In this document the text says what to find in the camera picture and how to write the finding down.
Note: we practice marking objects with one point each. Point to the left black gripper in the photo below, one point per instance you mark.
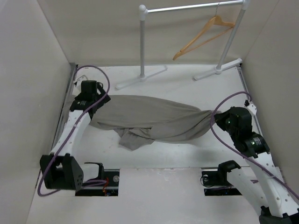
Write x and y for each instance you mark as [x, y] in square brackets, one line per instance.
[100, 93]

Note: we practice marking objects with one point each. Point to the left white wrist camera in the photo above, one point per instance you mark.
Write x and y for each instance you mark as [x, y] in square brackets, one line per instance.
[79, 80]

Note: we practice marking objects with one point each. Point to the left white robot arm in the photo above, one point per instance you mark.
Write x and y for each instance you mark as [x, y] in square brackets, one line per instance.
[60, 168]

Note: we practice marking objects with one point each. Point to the white clothes rack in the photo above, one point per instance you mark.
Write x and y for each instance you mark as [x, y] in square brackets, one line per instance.
[218, 69]

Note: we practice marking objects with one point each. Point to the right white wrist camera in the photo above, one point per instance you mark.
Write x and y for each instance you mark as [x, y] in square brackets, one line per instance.
[250, 107]

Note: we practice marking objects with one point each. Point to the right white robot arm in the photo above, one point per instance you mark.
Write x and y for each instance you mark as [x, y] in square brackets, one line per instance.
[269, 197]

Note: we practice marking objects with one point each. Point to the wooden clothes hanger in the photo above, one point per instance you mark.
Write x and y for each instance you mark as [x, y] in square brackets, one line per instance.
[202, 31]

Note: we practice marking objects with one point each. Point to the grey trousers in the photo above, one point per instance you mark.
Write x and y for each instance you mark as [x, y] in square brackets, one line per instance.
[141, 120]

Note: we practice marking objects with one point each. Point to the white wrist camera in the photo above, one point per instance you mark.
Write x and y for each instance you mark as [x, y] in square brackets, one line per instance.
[79, 80]
[250, 107]

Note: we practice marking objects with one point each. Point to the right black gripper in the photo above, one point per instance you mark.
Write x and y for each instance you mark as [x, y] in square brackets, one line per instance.
[220, 117]

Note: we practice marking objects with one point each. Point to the left metal table rail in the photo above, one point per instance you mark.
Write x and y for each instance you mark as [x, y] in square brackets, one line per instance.
[68, 91]

